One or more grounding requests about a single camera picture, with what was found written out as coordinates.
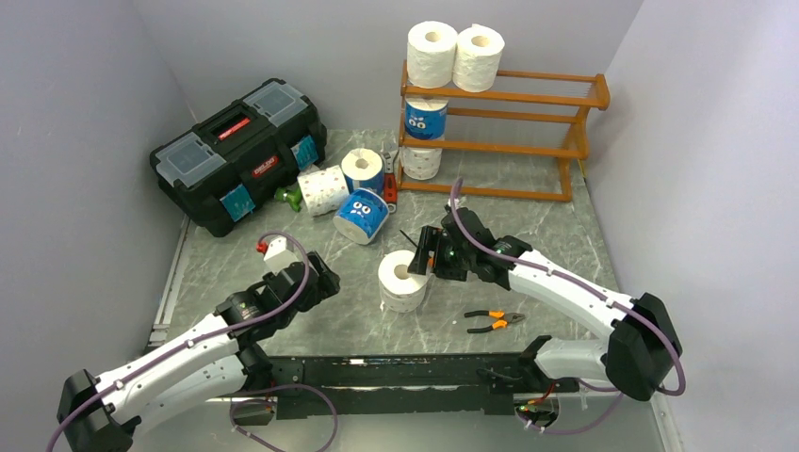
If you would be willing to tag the blue paper roll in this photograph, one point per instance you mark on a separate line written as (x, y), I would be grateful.
(425, 117)

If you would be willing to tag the orange black pliers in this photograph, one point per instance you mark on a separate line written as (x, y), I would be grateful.
(501, 320)

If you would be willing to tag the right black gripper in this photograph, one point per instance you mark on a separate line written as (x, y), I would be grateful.
(429, 241)

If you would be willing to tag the black plastic toolbox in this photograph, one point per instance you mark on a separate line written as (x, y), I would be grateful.
(228, 166)

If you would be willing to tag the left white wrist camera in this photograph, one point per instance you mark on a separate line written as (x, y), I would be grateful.
(278, 254)

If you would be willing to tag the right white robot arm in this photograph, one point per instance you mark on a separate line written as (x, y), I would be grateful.
(635, 349)

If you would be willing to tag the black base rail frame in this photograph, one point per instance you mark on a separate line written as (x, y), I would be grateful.
(490, 383)

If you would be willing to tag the black orange screwdriver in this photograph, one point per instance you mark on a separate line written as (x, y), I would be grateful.
(409, 238)

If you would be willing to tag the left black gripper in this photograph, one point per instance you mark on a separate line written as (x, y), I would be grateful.
(327, 284)

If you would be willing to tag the white paper towel roll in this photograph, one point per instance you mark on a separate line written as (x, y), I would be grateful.
(478, 53)
(400, 290)
(431, 48)

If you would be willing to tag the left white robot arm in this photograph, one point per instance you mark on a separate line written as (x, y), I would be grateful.
(219, 356)

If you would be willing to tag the red adjustable wrench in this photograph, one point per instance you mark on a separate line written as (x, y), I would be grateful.
(390, 188)

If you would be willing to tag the white roll with red print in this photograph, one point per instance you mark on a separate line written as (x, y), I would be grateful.
(421, 163)

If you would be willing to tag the white dotted wrapped roll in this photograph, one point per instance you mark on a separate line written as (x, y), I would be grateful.
(323, 190)

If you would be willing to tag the blue monster-face wrapped roll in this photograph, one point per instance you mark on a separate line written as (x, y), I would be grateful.
(361, 216)

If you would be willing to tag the green small object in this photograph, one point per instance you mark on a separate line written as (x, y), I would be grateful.
(291, 196)

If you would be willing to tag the blue wrapped roll upright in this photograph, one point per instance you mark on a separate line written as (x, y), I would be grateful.
(363, 168)

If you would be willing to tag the orange wooden shelf rack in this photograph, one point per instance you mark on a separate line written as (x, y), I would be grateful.
(547, 121)

